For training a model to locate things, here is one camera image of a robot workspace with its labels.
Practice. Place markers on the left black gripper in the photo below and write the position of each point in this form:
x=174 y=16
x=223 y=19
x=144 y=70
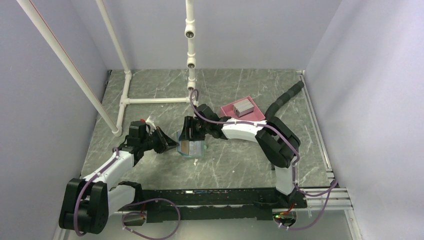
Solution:
x=169 y=142

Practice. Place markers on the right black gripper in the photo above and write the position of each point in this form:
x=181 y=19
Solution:
x=189 y=123

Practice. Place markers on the white credit card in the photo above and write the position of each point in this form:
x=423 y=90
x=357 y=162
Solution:
x=191 y=149

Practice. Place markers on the green card holder wallet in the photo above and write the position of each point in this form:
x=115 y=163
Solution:
x=178 y=133

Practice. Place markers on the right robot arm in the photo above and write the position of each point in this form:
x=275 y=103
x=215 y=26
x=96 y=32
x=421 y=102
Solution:
x=278 y=143

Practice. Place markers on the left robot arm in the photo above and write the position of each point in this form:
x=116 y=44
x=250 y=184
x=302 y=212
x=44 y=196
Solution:
x=88 y=202

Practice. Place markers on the grey card stack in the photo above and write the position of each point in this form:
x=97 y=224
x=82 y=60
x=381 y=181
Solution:
x=243 y=107

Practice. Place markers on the pink plastic tray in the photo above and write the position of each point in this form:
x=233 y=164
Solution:
x=256 y=115

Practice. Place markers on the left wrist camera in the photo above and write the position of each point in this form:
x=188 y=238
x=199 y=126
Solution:
x=140 y=131

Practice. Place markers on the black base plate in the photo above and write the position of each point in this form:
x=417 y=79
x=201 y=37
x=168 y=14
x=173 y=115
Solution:
x=215 y=204

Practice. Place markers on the white pvc pipe frame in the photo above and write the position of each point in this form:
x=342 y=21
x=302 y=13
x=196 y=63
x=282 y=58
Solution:
x=116 y=127

